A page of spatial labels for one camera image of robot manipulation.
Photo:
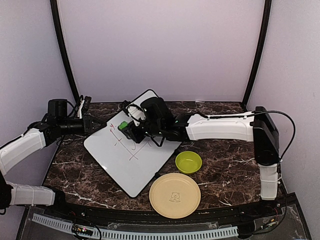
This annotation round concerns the black left corner post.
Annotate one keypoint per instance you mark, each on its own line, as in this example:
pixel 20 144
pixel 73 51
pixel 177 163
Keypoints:
pixel 63 49

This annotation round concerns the right wrist camera with cables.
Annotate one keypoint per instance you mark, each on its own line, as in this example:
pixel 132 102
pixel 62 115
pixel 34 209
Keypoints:
pixel 134 112

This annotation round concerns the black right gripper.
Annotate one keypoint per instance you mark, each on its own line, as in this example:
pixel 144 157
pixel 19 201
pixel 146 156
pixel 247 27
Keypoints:
pixel 133 134

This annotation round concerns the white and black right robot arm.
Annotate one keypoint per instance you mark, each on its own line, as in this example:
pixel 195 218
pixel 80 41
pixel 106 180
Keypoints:
pixel 256 127

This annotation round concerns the white slotted cable duct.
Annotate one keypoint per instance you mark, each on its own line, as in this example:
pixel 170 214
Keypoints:
pixel 117 231

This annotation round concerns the green bowl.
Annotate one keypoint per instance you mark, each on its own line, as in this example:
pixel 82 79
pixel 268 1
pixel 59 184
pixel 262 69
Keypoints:
pixel 188 162

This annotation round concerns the green bone-shaped eraser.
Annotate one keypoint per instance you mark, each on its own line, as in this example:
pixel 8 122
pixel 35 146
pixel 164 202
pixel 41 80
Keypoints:
pixel 122 126

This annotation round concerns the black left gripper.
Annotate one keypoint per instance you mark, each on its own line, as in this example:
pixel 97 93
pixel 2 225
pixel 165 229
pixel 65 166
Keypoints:
pixel 88 125

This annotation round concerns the black right corner post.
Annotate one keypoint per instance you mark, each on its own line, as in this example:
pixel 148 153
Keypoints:
pixel 258 53

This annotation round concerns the black corner post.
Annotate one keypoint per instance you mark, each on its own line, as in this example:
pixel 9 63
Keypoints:
pixel 258 53
pixel 63 49

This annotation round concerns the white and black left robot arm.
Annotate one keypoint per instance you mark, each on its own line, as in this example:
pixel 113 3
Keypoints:
pixel 62 118

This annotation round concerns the black curved front rail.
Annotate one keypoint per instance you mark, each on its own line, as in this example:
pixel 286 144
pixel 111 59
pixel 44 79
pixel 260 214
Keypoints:
pixel 102 202

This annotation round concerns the white whiteboard with black frame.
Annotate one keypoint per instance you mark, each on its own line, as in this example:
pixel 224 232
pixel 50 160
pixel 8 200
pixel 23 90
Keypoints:
pixel 131 165

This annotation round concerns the left wrist camera with cables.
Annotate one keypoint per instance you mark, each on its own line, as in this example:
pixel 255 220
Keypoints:
pixel 81 107

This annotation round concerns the beige round plate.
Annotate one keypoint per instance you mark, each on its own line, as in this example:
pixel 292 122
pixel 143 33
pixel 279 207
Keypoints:
pixel 174 195

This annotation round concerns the wrist camera with cables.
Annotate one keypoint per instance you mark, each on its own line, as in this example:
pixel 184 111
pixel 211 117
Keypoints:
pixel 134 112
pixel 81 107

